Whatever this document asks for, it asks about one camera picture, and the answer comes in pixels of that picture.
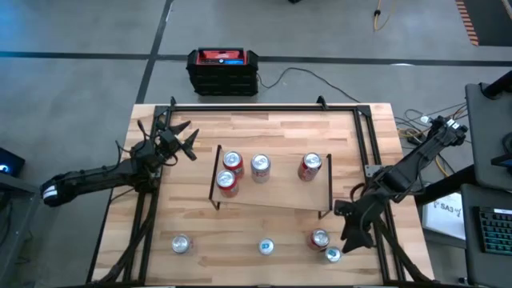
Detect black mat with orange stripe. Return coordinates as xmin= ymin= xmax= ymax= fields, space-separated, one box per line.
xmin=454 ymin=0 xmax=512 ymax=46

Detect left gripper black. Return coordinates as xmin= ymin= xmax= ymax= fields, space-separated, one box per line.
xmin=154 ymin=119 xmax=201 ymax=162

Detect black diagonal support bar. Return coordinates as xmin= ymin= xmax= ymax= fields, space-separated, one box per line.
xmin=414 ymin=163 xmax=477 ymax=206

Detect black metal table frame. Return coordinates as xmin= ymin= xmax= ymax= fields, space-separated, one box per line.
xmin=86 ymin=102 xmax=433 ymax=287

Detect black power cable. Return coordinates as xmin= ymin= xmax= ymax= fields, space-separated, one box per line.
xmin=255 ymin=66 xmax=361 ymax=104

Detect backlit black keyboard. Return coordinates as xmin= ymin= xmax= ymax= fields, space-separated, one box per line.
xmin=474 ymin=206 xmax=512 ymax=256

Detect grey metal workbench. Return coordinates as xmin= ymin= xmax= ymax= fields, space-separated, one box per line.
xmin=0 ymin=172 xmax=66 ymax=287

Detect white paper sign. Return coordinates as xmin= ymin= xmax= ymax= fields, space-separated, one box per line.
xmin=422 ymin=191 xmax=467 ymax=241

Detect red-orange Fanta can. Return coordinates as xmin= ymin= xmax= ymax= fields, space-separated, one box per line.
xmin=215 ymin=169 xmax=240 ymax=198
xmin=222 ymin=150 xmax=246 ymax=177

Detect silver soda can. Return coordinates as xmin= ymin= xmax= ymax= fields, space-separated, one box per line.
xmin=250 ymin=153 xmax=272 ymax=184
xmin=171 ymin=234 xmax=194 ymax=255

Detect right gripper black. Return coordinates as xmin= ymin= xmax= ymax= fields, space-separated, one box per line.
xmin=334 ymin=191 xmax=387 ymax=254

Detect black computer with blue light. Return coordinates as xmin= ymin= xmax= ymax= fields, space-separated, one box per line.
xmin=0 ymin=146 xmax=26 ymax=178

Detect tangled cable bundle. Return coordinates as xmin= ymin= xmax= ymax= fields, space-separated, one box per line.
xmin=394 ymin=102 xmax=469 ymax=179

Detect dark grey desk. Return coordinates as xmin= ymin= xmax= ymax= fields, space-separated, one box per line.
xmin=459 ymin=184 xmax=512 ymax=288

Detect yellow extension cable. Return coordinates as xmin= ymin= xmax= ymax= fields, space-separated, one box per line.
xmin=372 ymin=0 xmax=398 ymax=32

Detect wooden shelf with black legs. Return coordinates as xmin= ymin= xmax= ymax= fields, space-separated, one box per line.
xmin=207 ymin=143 xmax=335 ymax=220

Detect red black power station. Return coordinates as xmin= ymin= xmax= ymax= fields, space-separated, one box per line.
xmin=186 ymin=46 xmax=260 ymax=97

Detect slim silver blue drink can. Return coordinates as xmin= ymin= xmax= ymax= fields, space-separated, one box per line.
xmin=324 ymin=246 xmax=343 ymax=264
xmin=258 ymin=238 xmax=276 ymax=256

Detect black pole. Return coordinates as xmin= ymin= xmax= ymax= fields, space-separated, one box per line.
xmin=481 ymin=70 xmax=512 ymax=100

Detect red Coca-Cola can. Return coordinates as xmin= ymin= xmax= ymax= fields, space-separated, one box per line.
xmin=297 ymin=151 xmax=323 ymax=182
xmin=306 ymin=228 xmax=331 ymax=252

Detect grey desk top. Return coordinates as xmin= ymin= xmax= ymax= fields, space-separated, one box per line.
xmin=465 ymin=82 xmax=512 ymax=191

